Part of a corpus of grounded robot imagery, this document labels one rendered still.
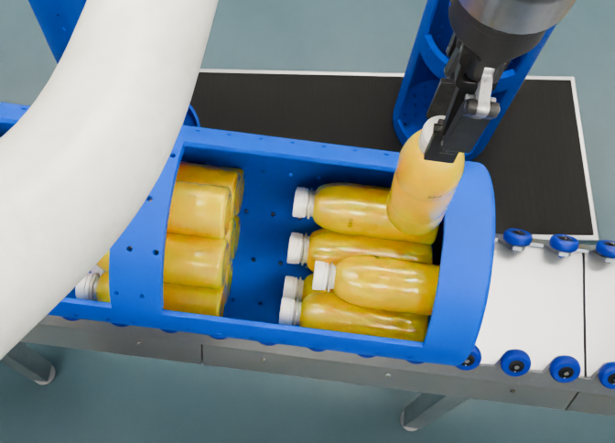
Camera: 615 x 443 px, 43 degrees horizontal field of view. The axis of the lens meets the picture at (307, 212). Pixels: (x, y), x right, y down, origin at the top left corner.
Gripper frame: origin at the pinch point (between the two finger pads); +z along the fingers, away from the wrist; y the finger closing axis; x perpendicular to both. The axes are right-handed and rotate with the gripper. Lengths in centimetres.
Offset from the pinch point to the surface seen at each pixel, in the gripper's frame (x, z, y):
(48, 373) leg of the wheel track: 72, 142, -8
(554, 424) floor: -62, 146, -4
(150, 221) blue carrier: 30.8, 24.4, -5.3
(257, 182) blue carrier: 20, 45, 11
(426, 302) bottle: -5.1, 33.0, -8.4
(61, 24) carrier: 61, 57, 42
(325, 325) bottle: 7.5, 38.2, -11.9
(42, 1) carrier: 63, 52, 43
